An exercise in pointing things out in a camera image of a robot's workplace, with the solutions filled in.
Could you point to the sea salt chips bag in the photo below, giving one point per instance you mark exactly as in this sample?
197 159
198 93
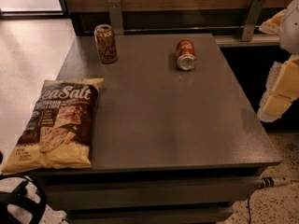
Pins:
59 132

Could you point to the black chair base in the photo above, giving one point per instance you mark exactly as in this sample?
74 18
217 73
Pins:
22 201

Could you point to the right metal bracket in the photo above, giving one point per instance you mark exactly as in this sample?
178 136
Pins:
254 12

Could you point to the red coke can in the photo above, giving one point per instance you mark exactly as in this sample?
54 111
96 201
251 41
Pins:
185 55

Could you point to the left metal bracket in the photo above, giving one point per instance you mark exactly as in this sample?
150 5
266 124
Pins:
115 15

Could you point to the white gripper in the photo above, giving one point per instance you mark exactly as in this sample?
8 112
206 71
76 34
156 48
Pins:
291 28

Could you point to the metal bracket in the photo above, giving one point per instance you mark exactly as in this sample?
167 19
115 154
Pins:
254 12
115 15

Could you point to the brown gold soda can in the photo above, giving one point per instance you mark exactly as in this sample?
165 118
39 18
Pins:
105 43

